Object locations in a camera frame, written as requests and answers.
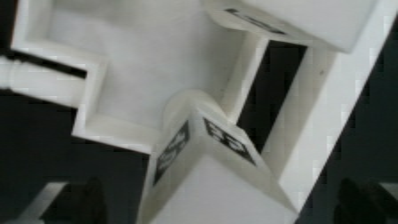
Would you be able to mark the white chair seat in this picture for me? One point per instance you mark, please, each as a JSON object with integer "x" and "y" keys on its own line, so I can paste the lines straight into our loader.
{"x": 106, "y": 54}

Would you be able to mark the white chair leg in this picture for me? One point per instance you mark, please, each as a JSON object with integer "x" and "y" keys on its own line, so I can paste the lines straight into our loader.
{"x": 211, "y": 184}
{"x": 321, "y": 23}

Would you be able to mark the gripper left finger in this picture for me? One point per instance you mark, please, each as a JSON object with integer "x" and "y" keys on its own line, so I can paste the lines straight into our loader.
{"x": 69, "y": 204}

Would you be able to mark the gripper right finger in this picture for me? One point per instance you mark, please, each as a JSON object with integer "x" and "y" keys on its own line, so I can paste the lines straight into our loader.
{"x": 367, "y": 203}

